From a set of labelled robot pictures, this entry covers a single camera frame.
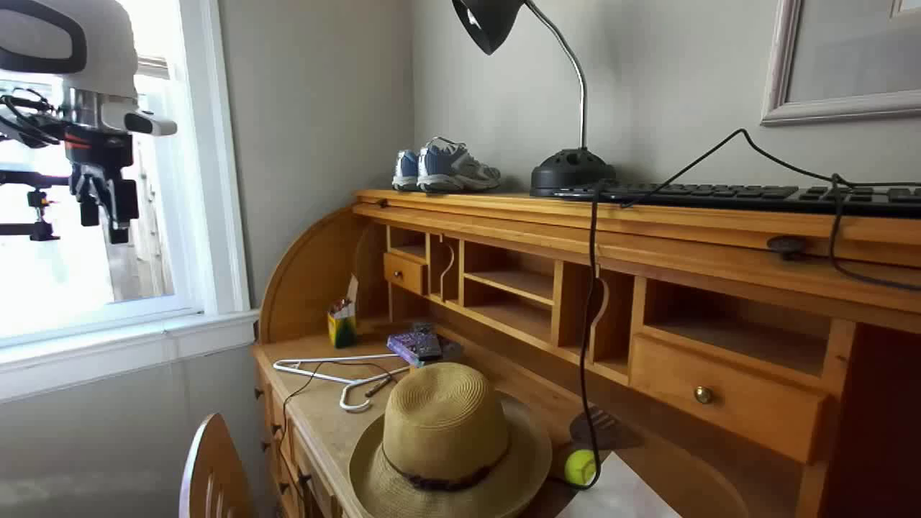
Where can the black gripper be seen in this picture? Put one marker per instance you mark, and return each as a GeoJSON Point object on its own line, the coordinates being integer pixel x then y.
{"type": "Point", "coordinates": [100, 159]}

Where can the white framed picture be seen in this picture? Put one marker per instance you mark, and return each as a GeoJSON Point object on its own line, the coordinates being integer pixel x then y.
{"type": "Point", "coordinates": [845, 61]}

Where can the black keyboard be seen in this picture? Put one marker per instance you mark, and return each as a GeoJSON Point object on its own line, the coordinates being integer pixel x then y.
{"type": "Point", "coordinates": [898, 203]}

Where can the right blue white sneaker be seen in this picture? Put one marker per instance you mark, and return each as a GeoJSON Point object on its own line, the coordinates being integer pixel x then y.
{"type": "Point", "coordinates": [448, 169]}

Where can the crayola crayon box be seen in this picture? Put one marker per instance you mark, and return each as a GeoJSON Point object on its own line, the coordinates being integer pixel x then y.
{"type": "Point", "coordinates": [344, 323]}

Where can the white plastic hanger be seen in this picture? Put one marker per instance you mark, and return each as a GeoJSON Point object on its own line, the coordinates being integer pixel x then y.
{"type": "Point", "coordinates": [357, 374]}

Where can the wooden chair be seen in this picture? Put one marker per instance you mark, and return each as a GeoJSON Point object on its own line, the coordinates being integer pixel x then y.
{"type": "Point", "coordinates": [215, 481]}

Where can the white window frame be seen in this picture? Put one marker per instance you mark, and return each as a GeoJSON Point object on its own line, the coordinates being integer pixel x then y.
{"type": "Point", "coordinates": [80, 310]}

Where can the left blue white sneaker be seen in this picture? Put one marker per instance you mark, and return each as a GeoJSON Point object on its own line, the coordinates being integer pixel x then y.
{"type": "Point", "coordinates": [408, 170]}

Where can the yellow tennis ball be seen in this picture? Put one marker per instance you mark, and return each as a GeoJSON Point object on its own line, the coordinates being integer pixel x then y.
{"type": "Point", "coordinates": [580, 468]}

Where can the wooden roll-top desk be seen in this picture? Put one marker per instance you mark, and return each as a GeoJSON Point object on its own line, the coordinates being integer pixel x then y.
{"type": "Point", "coordinates": [744, 364]}

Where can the blue white sneaker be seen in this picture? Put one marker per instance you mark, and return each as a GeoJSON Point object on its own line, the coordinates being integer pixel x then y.
{"type": "Point", "coordinates": [448, 169]}
{"type": "Point", "coordinates": [408, 170]}

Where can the black camera tripod bar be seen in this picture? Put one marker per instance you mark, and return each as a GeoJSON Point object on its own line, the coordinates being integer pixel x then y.
{"type": "Point", "coordinates": [39, 184]}

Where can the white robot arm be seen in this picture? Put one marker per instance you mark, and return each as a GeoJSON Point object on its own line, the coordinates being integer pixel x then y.
{"type": "Point", "coordinates": [91, 48]}

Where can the white paper sheet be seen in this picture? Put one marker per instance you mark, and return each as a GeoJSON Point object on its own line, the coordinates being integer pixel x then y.
{"type": "Point", "coordinates": [621, 494]}

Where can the black desk lamp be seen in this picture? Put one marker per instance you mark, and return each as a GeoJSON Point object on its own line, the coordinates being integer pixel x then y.
{"type": "Point", "coordinates": [553, 100]}

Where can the tan straw hat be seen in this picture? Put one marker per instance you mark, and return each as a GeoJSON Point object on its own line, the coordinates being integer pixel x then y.
{"type": "Point", "coordinates": [451, 448]}

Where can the purple book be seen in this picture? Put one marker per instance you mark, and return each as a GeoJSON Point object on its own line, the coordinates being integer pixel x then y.
{"type": "Point", "coordinates": [421, 347]}

